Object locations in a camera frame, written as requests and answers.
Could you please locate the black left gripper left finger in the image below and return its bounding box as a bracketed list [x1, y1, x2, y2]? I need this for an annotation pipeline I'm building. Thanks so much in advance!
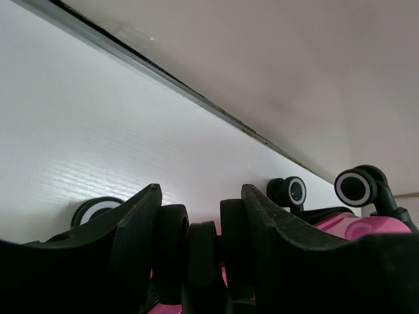
[1, 184, 162, 313]

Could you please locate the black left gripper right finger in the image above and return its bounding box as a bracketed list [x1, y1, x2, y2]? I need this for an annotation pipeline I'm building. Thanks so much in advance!
[241, 184, 418, 313]

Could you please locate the pink hard-shell suitcase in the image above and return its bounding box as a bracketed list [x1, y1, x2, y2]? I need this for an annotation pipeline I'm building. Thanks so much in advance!
[58, 184, 418, 313]

